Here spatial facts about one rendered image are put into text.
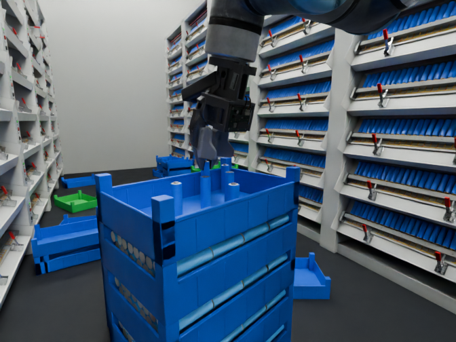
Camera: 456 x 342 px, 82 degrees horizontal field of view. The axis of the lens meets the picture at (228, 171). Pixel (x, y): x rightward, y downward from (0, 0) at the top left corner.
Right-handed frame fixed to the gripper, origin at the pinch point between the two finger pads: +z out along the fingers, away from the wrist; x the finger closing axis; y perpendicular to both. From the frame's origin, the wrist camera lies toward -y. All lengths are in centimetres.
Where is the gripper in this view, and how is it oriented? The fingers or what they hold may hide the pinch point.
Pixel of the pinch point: (204, 161)
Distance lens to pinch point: 54.4
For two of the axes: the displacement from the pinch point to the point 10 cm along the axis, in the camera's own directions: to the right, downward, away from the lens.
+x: 7.0, -1.3, 7.0
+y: 6.9, 3.8, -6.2
